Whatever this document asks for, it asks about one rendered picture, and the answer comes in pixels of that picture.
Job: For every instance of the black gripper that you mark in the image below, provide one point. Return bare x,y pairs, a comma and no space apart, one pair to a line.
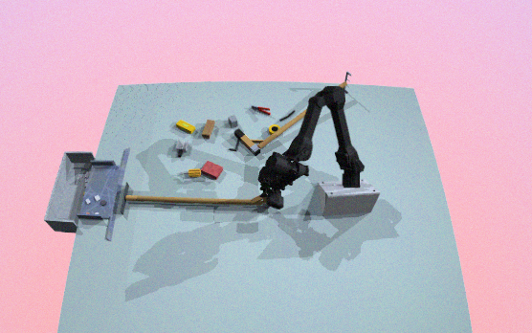
274,198

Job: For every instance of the tan rectangular block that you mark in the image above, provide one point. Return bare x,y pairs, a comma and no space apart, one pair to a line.
208,129

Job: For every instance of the red rectangular block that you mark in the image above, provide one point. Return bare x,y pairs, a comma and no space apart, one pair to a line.
211,169

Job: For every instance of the yellow ring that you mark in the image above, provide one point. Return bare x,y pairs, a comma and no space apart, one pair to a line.
273,128

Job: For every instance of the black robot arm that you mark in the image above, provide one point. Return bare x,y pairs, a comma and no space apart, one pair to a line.
302,146

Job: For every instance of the red-handled pliers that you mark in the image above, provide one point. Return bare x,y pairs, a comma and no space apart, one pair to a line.
260,109

